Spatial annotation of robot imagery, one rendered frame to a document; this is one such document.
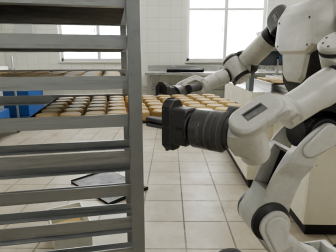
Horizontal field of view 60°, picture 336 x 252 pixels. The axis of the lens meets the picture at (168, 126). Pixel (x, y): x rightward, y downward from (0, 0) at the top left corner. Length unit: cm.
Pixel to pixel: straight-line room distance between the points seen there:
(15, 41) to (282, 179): 89
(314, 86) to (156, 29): 491
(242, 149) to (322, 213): 156
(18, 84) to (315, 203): 179
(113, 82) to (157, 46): 476
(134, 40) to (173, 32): 479
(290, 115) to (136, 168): 36
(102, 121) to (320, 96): 46
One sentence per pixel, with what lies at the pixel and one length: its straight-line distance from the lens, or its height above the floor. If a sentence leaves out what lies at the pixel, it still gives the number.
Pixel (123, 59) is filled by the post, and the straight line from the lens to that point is 111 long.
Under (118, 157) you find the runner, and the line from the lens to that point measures 72.
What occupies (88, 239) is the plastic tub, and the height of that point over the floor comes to 5.
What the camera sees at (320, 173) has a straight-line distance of 199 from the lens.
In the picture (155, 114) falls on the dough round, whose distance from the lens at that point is 75.
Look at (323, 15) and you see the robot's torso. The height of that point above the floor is 122.
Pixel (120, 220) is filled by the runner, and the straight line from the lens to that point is 80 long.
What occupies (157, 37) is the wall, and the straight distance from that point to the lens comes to 544.
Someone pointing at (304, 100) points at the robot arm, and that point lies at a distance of 62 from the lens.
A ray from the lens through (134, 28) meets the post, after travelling 66.
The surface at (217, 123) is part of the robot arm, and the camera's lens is 59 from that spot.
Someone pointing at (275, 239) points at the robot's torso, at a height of 51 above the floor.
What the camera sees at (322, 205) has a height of 22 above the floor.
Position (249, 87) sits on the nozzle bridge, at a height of 87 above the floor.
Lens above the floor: 111
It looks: 13 degrees down
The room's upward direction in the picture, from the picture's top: straight up
